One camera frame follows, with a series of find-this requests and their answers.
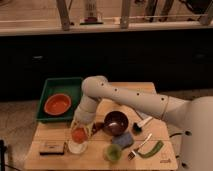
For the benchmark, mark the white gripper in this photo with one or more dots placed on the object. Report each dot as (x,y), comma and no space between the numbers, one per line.
(77,124)

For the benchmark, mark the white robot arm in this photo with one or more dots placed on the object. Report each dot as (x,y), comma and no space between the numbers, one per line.
(194,117)

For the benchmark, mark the white paper cup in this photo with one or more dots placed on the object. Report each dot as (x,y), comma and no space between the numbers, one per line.
(77,148)

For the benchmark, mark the green cup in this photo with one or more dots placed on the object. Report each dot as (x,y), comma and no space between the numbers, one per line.
(112,153)

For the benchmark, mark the dark brown bowl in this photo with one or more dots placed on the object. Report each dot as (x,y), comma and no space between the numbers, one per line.
(115,123)

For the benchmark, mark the orange bowl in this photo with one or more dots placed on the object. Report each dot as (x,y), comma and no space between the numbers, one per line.
(57,104)

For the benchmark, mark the green plastic tray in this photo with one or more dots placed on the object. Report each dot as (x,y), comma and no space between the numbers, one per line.
(70,86)

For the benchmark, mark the black rectangular sponge block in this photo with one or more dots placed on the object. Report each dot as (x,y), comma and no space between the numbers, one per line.
(51,148)

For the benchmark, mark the blue grey cloth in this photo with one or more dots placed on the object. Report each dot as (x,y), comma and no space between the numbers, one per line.
(125,140)

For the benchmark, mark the silver fork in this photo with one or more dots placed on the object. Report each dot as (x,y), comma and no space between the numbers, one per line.
(133,152)

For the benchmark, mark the green vegetable pod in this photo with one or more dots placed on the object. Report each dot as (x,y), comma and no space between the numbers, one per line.
(157,147)

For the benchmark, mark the white handled black brush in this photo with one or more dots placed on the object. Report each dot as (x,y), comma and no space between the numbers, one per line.
(137,127)

